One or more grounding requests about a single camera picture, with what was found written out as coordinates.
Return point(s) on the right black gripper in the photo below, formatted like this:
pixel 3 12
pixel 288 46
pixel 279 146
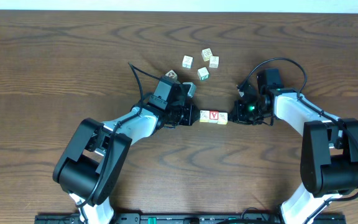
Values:
pixel 239 116

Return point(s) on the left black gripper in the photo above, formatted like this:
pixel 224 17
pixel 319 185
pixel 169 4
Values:
pixel 192 121

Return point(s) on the wooden block yellow side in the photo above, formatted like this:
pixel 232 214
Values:
pixel 222 118

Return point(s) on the red letter block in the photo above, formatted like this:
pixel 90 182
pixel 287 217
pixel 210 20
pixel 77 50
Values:
pixel 213 117

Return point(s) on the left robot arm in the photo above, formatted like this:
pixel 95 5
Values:
pixel 91 163

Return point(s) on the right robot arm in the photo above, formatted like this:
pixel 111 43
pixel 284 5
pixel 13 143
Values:
pixel 329 150

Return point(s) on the wooden block brown circle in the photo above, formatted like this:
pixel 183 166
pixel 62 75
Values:
pixel 172 75

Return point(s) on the wooden block green side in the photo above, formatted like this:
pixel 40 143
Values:
pixel 203 73

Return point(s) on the wooden block beside top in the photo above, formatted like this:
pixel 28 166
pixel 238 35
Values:
pixel 214 62

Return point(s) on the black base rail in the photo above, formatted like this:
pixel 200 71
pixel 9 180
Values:
pixel 128 218

